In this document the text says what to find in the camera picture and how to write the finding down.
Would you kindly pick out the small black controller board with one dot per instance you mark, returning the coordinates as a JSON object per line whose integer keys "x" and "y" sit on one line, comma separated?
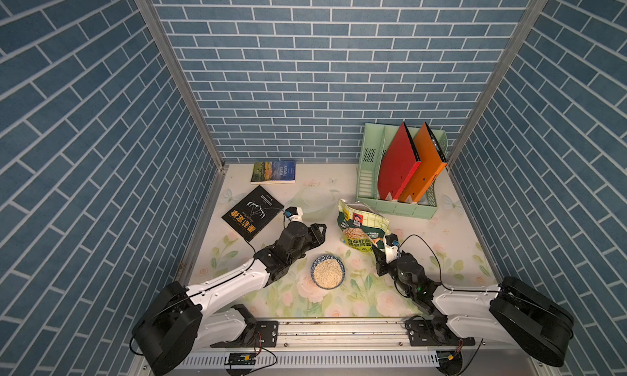
{"x": 241, "y": 359}

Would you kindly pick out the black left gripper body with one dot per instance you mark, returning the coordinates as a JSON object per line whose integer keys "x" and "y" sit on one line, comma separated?
{"x": 306, "y": 238}

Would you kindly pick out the black Murphy's law book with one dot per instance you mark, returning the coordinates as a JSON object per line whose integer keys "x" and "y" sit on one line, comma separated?
{"x": 253, "y": 213}

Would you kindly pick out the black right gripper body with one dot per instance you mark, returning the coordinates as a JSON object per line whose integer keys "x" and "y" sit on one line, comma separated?
{"x": 393, "y": 272}

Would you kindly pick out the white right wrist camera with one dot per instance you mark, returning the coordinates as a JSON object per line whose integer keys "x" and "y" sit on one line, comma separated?
{"x": 391, "y": 248}

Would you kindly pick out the orange binder folder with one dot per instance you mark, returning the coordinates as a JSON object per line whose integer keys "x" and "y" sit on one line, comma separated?
{"x": 433, "y": 162}

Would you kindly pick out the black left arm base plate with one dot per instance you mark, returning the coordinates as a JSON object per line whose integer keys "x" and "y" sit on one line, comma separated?
{"x": 240, "y": 329}

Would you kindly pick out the green oats bag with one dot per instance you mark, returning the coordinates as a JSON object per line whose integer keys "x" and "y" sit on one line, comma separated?
{"x": 361, "y": 227}

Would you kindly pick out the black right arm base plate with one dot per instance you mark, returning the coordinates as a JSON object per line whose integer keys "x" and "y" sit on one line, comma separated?
{"x": 423, "y": 332}

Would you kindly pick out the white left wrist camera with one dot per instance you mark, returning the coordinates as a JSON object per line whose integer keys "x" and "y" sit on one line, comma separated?
{"x": 293, "y": 214}

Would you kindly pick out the floral printed table mat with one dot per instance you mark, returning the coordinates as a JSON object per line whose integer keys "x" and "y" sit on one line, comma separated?
{"x": 446, "y": 246}

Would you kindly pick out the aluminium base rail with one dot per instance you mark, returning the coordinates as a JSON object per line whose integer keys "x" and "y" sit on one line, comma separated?
{"x": 355, "y": 344}

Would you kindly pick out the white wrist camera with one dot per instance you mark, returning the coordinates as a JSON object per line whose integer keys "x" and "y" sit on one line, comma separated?
{"x": 391, "y": 248}
{"x": 293, "y": 214}

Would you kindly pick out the blue Animal Farm book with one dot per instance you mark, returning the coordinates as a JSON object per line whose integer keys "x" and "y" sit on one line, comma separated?
{"x": 274, "y": 172}

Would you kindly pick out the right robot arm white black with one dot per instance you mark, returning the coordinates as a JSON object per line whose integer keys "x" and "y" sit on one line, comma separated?
{"x": 511, "y": 312}

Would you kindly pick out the mint green file rack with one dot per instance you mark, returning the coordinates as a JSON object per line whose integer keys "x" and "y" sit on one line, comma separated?
{"x": 376, "y": 139}

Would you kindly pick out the blue patterned ceramic bowl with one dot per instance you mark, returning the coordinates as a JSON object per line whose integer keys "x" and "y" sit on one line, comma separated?
{"x": 328, "y": 272}

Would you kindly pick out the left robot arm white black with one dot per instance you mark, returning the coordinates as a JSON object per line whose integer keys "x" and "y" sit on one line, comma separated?
{"x": 182, "y": 319}

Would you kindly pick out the red binder folder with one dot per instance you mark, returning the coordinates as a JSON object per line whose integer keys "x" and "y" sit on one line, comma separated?
{"x": 400, "y": 162}

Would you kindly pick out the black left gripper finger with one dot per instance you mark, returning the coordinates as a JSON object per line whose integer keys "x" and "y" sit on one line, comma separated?
{"x": 316, "y": 240}
{"x": 318, "y": 228}

